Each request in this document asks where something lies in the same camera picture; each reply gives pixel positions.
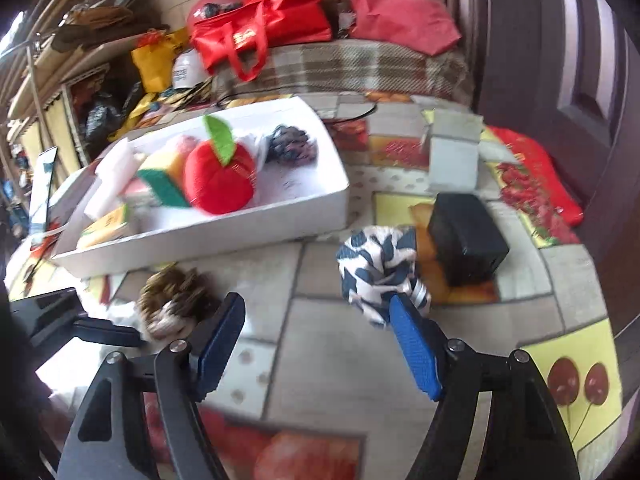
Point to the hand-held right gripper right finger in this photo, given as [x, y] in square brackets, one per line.
[415, 350]

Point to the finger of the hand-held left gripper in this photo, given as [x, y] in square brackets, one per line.
[100, 332]

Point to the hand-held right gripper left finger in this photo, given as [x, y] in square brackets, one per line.
[220, 340]

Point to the brown scrunchie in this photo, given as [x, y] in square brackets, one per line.
[175, 300]

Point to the white dark-patterned cloth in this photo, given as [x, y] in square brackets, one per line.
[372, 270]

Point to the red plush apple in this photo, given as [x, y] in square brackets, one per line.
[220, 185]

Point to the yellow green sponge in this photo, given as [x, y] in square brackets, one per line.
[167, 172]

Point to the white fluffy cloth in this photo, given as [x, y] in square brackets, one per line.
[252, 149]

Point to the pink plush ball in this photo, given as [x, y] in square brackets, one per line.
[184, 144]

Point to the grey purple scrunchie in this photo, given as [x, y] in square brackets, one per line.
[292, 144]

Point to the yellow carton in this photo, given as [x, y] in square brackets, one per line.
[107, 225]

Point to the black box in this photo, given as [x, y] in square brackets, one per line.
[467, 237]

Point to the white foam sponge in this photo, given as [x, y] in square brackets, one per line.
[120, 160]
[102, 200]

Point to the white card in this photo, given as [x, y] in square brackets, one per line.
[42, 185]

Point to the small white carton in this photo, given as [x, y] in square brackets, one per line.
[455, 155]

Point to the red printed packet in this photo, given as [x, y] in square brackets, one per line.
[535, 175]

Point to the black plastic bag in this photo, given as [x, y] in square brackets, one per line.
[102, 117]

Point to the white jar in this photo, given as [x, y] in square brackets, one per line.
[190, 71]

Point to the yellow gift bag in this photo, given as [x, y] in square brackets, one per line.
[155, 62]

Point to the plaid blanket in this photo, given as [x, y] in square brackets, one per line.
[350, 67]

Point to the wooden shelf rack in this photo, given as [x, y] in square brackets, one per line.
[80, 25]

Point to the brown panelled door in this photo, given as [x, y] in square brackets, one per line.
[550, 60]

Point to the red glossy shopping bag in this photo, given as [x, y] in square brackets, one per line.
[270, 20]

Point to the red round ball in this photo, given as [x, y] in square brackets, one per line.
[215, 6]

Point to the red cloth bag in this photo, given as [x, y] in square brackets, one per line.
[400, 5]

